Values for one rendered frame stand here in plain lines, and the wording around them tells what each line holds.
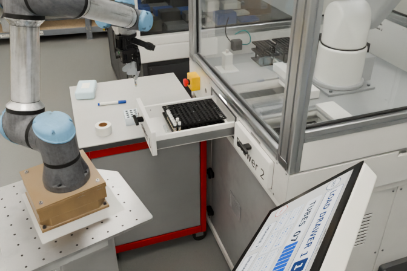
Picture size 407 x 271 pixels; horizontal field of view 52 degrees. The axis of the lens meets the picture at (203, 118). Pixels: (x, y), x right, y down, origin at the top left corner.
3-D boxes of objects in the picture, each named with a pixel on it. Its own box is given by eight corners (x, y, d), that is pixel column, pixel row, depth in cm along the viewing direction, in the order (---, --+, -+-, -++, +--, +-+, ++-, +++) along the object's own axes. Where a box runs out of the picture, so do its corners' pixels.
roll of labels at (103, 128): (104, 126, 188) (103, 118, 186) (115, 131, 185) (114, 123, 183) (92, 133, 183) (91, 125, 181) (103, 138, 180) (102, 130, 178)
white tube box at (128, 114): (126, 126, 188) (125, 118, 186) (123, 117, 195) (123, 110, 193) (153, 121, 192) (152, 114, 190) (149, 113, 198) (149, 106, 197)
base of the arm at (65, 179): (56, 199, 130) (49, 175, 125) (35, 178, 140) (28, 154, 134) (99, 178, 139) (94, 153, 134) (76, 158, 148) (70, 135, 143)
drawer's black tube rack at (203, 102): (173, 140, 164) (172, 126, 161) (162, 119, 179) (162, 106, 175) (226, 130, 170) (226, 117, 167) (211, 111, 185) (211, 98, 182)
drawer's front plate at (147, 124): (152, 156, 158) (151, 132, 152) (137, 120, 181) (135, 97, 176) (157, 155, 158) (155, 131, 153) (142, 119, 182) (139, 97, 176)
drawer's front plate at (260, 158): (266, 190, 141) (269, 163, 135) (233, 144, 165) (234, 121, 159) (271, 189, 141) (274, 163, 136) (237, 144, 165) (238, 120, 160)
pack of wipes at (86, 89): (94, 99, 211) (93, 91, 209) (75, 100, 210) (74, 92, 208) (97, 86, 224) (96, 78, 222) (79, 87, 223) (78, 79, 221)
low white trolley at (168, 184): (100, 272, 211) (78, 147, 173) (88, 195, 262) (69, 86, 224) (209, 244, 228) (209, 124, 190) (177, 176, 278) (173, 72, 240)
